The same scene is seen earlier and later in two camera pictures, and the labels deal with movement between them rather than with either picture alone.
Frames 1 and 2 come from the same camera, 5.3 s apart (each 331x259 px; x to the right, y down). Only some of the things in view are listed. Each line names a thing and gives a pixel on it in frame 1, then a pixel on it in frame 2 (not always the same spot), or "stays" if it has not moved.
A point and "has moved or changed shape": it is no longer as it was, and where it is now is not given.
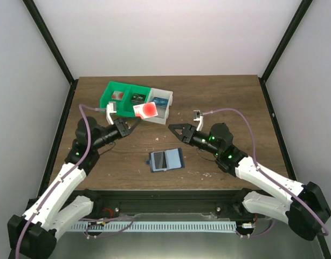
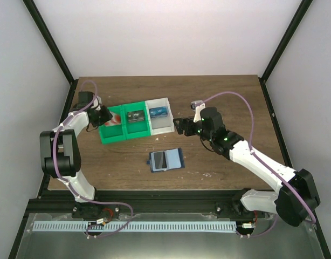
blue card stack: (161, 103) → (159, 111)
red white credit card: (145, 110) has moved or changed shape
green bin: (124, 107) has moved or changed shape
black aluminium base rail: (166, 202) stays
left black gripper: (123, 127) → (107, 116)
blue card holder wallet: (166, 160) stays
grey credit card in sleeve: (160, 159) stays
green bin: (132, 95) → (136, 129)
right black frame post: (303, 8) stays
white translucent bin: (163, 100) → (160, 116)
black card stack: (138, 98) → (136, 116)
